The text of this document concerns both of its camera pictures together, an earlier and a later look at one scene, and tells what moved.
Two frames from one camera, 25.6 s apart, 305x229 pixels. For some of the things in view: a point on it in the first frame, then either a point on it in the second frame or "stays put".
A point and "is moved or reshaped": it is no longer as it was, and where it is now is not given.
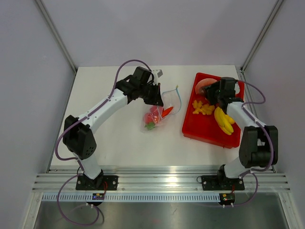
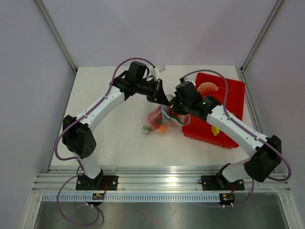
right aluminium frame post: [259, 39] stays put
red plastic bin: [199, 121] stays put
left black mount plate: [101, 182] stays put
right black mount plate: [213, 182] stays put
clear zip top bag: [155, 115] is moved or reshaped
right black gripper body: [214, 94] -> [181, 107]
